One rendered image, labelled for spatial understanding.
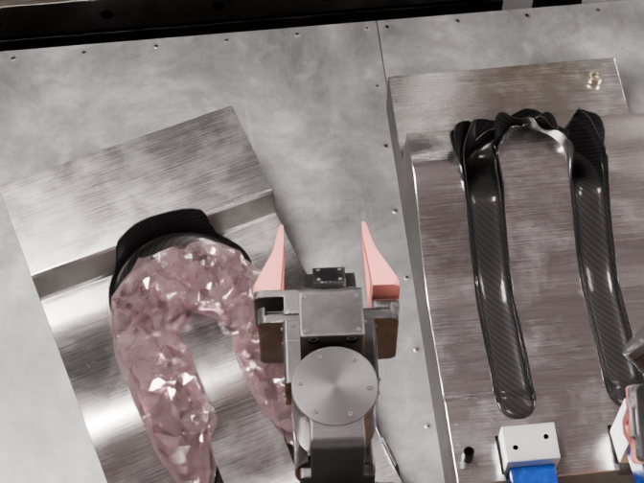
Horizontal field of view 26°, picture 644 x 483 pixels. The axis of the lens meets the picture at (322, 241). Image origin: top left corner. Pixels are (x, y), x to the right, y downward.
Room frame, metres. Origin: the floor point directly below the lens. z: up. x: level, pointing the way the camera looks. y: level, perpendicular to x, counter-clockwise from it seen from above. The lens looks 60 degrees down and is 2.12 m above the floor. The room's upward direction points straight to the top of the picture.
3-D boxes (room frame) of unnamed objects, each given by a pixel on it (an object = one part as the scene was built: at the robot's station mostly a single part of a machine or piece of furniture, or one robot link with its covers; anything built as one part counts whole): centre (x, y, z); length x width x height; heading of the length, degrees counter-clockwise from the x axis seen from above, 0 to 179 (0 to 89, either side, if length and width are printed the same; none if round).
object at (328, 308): (0.44, -0.01, 1.25); 0.07 x 0.06 x 0.11; 92
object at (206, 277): (0.60, 0.11, 0.90); 0.26 x 0.18 x 0.08; 23
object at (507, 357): (0.70, -0.22, 0.92); 0.35 x 0.16 x 0.09; 6
